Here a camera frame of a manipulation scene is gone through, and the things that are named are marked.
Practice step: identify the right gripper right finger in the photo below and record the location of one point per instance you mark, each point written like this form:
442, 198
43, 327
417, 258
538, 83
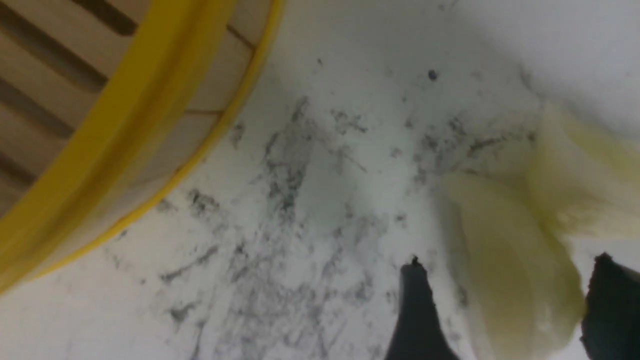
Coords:
611, 326

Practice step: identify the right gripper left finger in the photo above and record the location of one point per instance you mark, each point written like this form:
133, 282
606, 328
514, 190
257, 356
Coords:
417, 333

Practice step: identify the pale green dumpling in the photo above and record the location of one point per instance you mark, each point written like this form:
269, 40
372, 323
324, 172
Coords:
584, 179
524, 292

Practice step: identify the bamboo steamer tray yellow rim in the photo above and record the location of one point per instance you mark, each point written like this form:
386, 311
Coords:
106, 105

